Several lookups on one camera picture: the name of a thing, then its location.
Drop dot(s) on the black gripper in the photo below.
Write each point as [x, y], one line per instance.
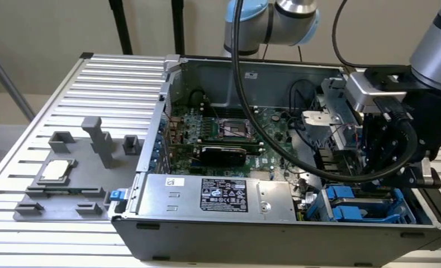
[392, 156]

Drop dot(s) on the blue disk carrier in bay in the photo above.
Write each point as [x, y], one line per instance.
[348, 214]

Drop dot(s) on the black plastic air shroud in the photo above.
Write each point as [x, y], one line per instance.
[332, 163]

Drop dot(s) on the silver metal drive cage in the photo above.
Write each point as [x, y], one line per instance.
[332, 117]

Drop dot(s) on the green motherboard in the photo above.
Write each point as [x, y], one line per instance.
[276, 150]

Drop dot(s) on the coin cell battery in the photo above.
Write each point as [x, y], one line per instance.
[276, 117]

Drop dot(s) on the silver chipset heatsink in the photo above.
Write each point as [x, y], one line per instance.
[261, 175]

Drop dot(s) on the CPU socket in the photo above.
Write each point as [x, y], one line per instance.
[236, 128]

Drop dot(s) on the black open PC case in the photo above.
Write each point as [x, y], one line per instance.
[265, 240]

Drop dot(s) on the black graphics card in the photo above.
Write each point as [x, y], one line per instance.
[222, 155]

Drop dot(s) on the silver power supply unit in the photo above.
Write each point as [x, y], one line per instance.
[190, 201]

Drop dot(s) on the black stand pole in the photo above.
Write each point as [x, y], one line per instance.
[121, 25]
[178, 25]

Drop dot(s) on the blue case latch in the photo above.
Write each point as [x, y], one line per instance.
[117, 195]

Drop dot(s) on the grey parts rack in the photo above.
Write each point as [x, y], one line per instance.
[86, 176]

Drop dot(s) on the green RAM stick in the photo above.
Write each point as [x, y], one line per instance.
[65, 191]

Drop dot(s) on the silver CPU chip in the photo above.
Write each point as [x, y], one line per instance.
[57, 171]

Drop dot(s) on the silver slanted pole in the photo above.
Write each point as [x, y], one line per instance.
[7, 81]

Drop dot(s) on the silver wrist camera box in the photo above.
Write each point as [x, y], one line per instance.
[365, 89]

